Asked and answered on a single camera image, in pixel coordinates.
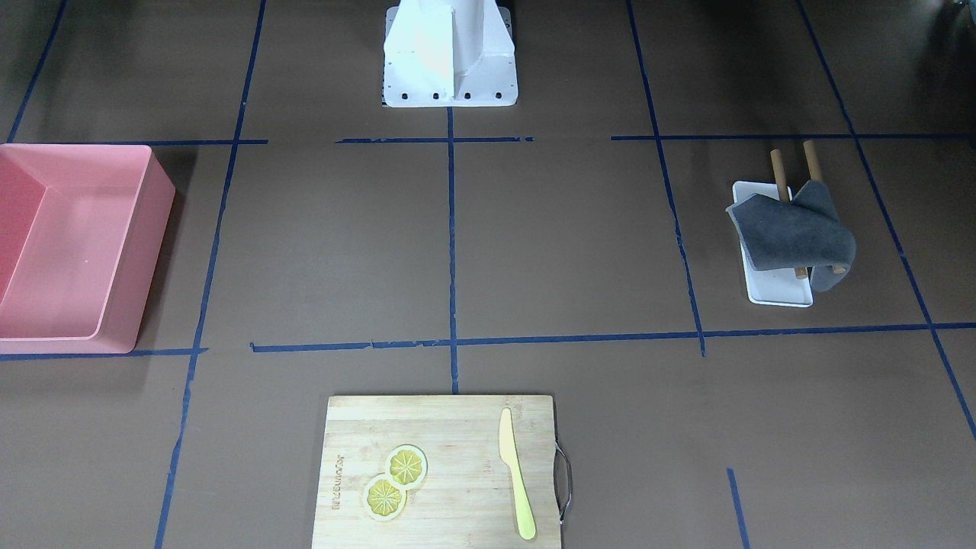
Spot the grey microfibre cloth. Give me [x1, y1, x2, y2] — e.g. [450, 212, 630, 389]
[726, 179, 857, 292]

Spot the yellow plastic knife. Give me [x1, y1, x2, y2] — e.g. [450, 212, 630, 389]
[498, 409, 537, 540]

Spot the upper lemon slice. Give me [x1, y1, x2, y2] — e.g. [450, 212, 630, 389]
[386, 444, 429, 491]

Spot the lemon slice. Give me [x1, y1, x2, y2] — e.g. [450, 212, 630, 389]
[386, 444, 429, 491]
[361, 475, 408, 522]

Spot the bamboo cutting board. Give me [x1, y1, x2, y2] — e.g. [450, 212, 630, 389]
[310, 395, 564, 548]

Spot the lower lemon slice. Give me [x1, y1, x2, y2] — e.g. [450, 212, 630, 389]
[361, 475, 408, 522]

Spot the white towel rack base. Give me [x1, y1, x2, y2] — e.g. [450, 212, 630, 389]
[732, 181, 814, 308]

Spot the inner wooden rack dowel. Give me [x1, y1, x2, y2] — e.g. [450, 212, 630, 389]
[770, 149, 809, 280]

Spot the wooden rack dowel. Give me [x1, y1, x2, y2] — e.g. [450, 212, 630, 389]
[770, 149, 809, 280]
[803, 140, 848, 275]

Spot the outer wooden rack dowel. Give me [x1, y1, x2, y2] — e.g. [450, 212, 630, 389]
[803, 140, 848, 275]

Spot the pink plastic bin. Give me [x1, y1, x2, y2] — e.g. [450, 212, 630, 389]
[1, 143, 175, 355]

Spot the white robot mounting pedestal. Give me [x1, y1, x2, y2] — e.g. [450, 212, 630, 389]
[381, 1, 519, 108]

